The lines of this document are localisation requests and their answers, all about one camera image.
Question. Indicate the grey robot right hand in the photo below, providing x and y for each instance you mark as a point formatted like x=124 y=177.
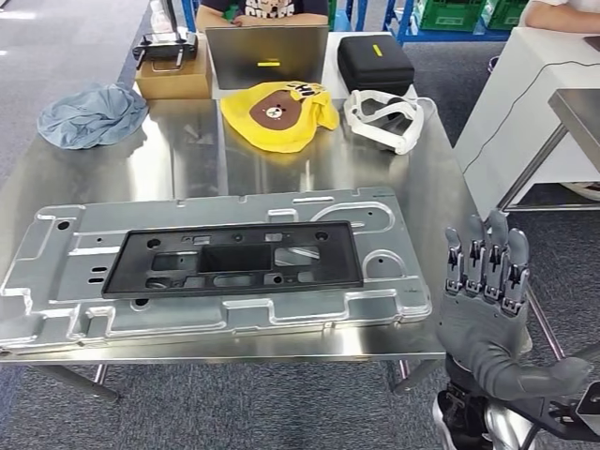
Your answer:
x=487 y=335

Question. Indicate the black plastic panel part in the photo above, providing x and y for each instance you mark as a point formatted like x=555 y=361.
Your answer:
x=121 y=273

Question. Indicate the stainless steel workbench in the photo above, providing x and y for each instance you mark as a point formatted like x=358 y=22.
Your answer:
x=445 y=186

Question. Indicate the blue metal shelf rack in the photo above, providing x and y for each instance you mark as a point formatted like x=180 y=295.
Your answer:
x=445 y=34

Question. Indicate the stainless steel table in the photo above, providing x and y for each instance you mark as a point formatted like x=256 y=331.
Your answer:
x=581 y=118

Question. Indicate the black zip case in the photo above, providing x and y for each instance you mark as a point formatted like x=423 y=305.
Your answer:
x=375 y=62

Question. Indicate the green plastic crate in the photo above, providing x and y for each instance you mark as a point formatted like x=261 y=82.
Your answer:
x=452 y=13
x=506 y=12

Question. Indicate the yellow bear print bag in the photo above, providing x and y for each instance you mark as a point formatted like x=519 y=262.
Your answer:
x=276 y=133

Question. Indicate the grey laptop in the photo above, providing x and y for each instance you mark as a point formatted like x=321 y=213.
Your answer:
x=225 y=62

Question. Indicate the brown cardboard box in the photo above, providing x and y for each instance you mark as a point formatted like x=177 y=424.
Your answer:
x=173 y=81

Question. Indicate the black handheld controller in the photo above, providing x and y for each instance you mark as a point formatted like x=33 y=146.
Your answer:
x=164 y=46

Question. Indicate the blue grey cloth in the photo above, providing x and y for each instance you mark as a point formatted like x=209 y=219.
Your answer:
x=89 y=118

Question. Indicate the stamped sheet metal plate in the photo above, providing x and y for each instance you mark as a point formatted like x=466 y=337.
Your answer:
x=56 y=298

